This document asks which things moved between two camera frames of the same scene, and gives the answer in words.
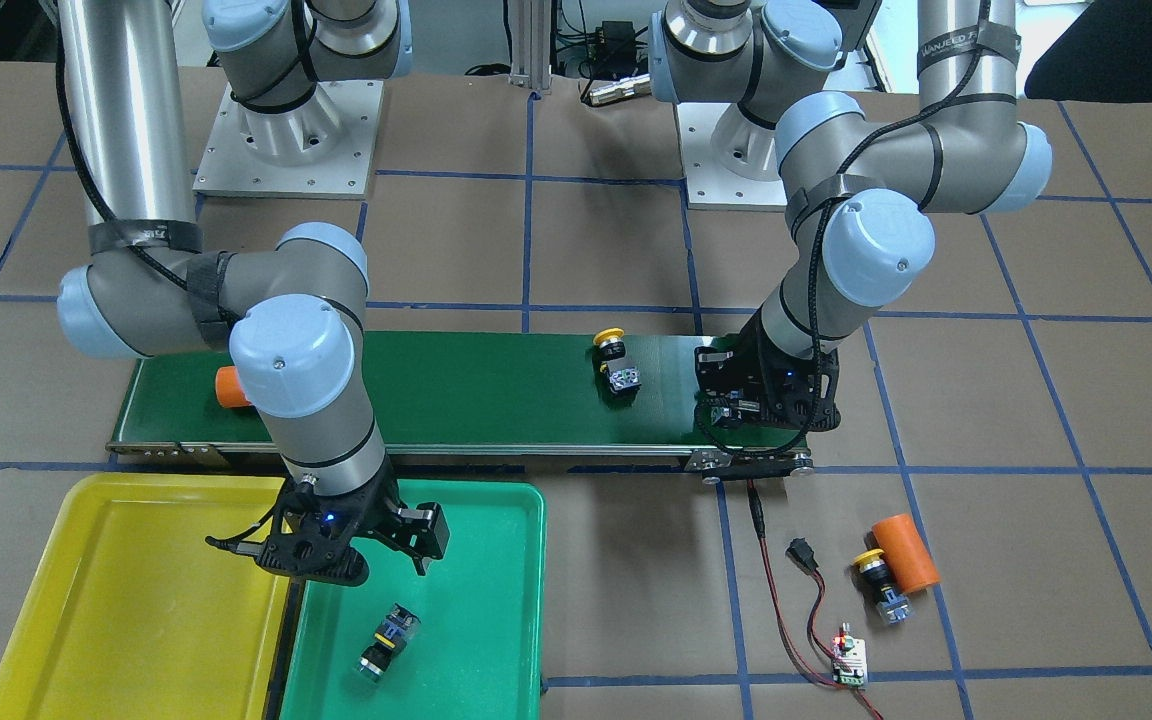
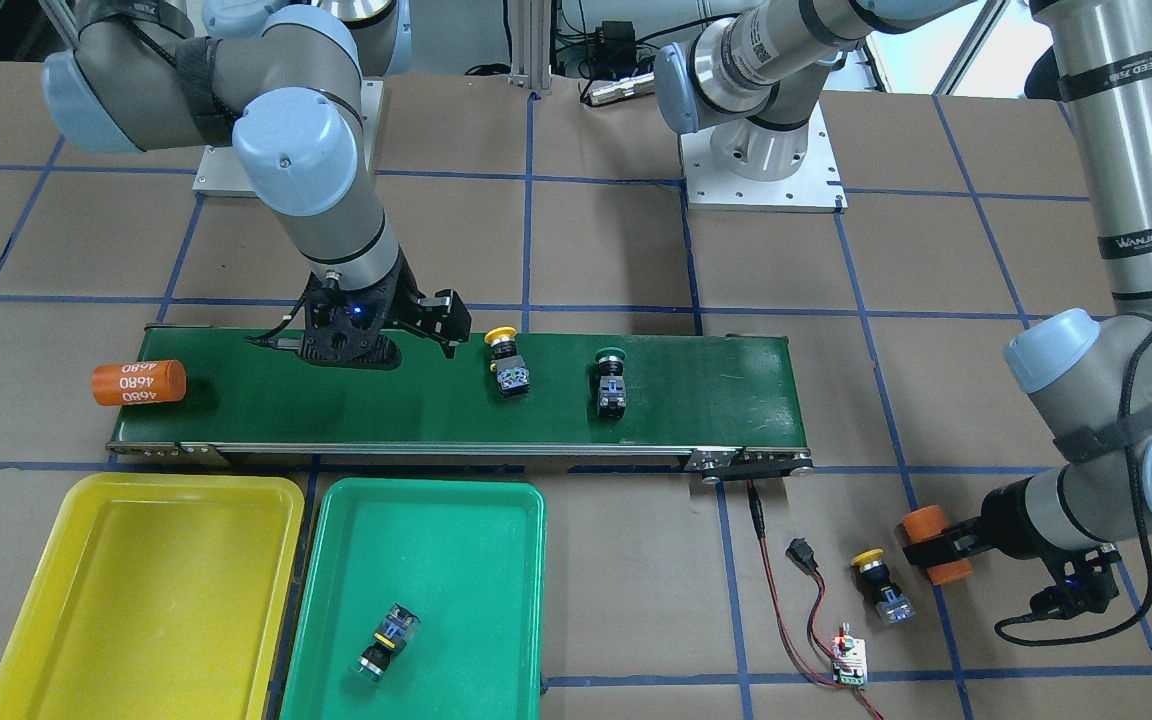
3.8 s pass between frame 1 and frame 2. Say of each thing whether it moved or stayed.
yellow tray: stayed
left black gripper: moved
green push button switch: stayed
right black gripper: moved
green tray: stayed
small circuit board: stayed
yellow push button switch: moved
